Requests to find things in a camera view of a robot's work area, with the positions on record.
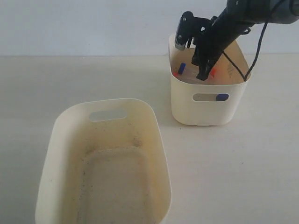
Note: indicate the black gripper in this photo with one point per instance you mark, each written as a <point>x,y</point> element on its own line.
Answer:
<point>217,36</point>

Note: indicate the blue-capped clear tube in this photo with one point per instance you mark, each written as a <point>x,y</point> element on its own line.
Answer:
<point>210,97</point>
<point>187,74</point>

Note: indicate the small cream plastic bin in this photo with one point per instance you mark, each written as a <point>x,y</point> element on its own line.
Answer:
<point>227,80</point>

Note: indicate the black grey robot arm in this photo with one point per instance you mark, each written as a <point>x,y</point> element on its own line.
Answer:
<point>238,17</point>

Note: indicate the large cream plastic bin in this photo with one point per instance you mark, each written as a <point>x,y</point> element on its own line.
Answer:
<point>105,164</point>

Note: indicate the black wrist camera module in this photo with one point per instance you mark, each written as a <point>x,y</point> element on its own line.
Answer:
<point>190,28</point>

